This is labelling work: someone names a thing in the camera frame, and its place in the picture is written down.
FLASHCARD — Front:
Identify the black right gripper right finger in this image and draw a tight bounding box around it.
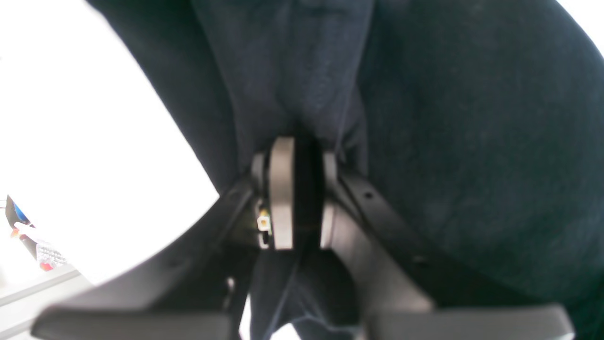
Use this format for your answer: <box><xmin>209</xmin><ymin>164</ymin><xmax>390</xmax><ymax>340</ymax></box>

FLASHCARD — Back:
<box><xmin>320</xmin><ymin>152</ymin><xmax>576</xmax><ymax>340</ymax></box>

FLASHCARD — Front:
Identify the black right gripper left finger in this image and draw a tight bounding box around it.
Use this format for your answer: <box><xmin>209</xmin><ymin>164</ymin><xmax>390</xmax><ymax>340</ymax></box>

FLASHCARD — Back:
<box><xmin>32</xmin><ymin>137</ymin><xmax>295</xmax><ymax>340</ymax></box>

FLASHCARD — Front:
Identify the black printed T-shirt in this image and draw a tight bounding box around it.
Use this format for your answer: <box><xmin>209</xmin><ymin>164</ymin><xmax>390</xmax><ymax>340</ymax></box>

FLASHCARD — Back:
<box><xmin>89</xmin><ymin>0</ymin><xmax>603</xmax><ymax>340</ymax></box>

